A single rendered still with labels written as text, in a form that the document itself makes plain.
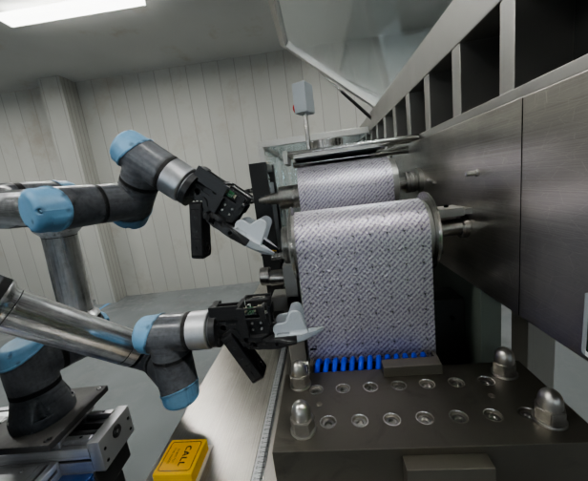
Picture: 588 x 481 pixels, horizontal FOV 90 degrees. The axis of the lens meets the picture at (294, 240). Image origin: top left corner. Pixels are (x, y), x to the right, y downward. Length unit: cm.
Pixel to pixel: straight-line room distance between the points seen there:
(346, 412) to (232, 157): 409
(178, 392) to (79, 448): 47
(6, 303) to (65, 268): 38
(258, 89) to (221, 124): 68
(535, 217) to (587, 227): 8
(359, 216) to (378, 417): 32
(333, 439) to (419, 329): 25
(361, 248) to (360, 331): 16
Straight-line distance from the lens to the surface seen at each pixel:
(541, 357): 91
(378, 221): 54
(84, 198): 63
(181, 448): 69
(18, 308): 70
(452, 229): 62
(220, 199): 57
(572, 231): 44
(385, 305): 58
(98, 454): 109
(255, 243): 56
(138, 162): 63
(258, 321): 57
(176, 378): 67
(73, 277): 107
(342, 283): 55
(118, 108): 508
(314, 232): 53
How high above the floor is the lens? 137
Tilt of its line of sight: 11 degrees down
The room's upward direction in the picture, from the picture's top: 7 degrees counter-clockwise
